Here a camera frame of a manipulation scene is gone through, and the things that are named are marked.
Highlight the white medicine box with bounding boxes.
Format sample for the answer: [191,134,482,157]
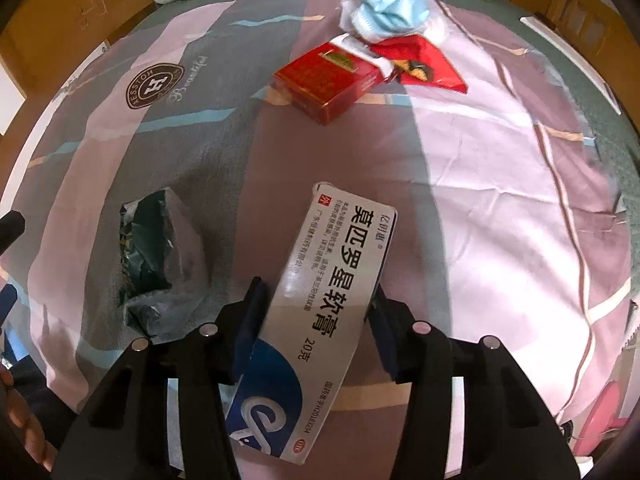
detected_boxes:
[225,181,399,466]

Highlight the dark green snack bag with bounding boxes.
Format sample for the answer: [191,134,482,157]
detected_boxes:
[118,187,211,341]

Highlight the light blue face masks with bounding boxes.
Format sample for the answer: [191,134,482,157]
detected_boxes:
[337,0,446,46]

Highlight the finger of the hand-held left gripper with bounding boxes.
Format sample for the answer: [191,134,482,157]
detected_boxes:
[0,211,27,257]

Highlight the pink plastic stool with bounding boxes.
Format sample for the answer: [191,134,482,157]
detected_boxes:
[575,380,636,456]

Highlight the person's left hand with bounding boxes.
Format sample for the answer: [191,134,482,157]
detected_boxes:
[0,365,57,472]

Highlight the red snack wrapper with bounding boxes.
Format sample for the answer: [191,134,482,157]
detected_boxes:
[370,34,468,95]

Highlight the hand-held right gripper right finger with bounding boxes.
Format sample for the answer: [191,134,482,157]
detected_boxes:
[369,285,596,480]

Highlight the red cigarette box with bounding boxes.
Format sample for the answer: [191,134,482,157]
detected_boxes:
[273,40,381,126]

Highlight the light blue face mask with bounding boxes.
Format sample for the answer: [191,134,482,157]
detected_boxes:
[350,0,432,36]

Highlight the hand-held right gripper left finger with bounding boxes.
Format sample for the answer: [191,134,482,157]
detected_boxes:
[52,277,271,480]

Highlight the patchwork bed sheet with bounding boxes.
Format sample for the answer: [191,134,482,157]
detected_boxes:
[0,0,640,480]

